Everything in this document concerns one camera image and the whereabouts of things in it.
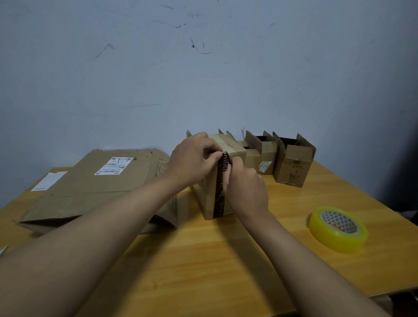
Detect person's left hand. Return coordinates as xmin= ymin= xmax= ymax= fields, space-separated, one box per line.
xmin=166 ymin=132 xmax=225 ymax=190

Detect person's right hand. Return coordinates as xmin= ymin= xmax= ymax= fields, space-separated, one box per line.
xmin=223 ymin=156 xmax=270 ymax=220

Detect dark printed tape strip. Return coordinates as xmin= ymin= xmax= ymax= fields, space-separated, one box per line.
xmin=213 ymin=152 xmax=233 ymax=219

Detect taped brown cardboard box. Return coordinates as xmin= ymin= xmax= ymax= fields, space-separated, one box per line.
xmin=186 ymin=130 xmax=247 ymax=221

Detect person's right forearm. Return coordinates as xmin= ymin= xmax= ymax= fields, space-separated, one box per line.
xmin=236 ymin=209 xmax=391 ymax=317

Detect person's left forearm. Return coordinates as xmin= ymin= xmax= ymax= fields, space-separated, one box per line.
xmin=0 ymin=173 xmax=185 ymax=317

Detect small open cardboard box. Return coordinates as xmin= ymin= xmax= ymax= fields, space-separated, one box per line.
xmin=218 ymin=128 xmax=262 ymax=170

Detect open cardboard box white sticker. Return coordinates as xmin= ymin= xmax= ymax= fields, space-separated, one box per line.
xmin=244 ymin=130 xmax=278 ymax=175

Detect open cardboard box with handwriting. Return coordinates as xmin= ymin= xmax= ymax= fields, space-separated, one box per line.
xmin=272 ymin=132 xmax=317 ymax=188

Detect white shipping label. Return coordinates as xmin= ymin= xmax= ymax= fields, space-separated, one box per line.
xmin=94 ymin=157 xmax=133 ymax=176

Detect large flattened cardboard box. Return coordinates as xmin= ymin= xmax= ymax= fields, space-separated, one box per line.
xmin=16 ymin=148 xmax=179 ymax=236

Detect yellow tape roll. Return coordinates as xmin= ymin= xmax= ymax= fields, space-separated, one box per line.
xmin=308 ymin=206 xmax=369 ymax=255

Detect white paper sheet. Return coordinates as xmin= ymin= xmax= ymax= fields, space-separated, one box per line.
xmin=30 ymin=171 xmax=68 ymax=192

